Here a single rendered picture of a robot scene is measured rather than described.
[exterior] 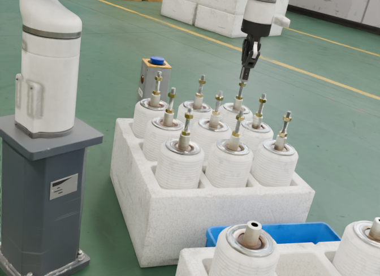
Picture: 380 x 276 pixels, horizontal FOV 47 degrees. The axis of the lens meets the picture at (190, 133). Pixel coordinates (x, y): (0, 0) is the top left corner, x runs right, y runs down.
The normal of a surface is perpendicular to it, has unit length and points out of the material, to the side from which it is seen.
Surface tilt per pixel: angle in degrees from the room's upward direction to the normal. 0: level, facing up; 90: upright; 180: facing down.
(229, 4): 90
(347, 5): 90
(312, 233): 88
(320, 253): 0
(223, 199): 90
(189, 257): 0
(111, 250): 0
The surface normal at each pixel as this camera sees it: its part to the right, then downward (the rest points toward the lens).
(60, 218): 0.73, 0.39
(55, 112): 0.49, 0.43
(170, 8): -0.65, 0.19
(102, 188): 0.18, -0.90
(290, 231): 0.30, 0.40
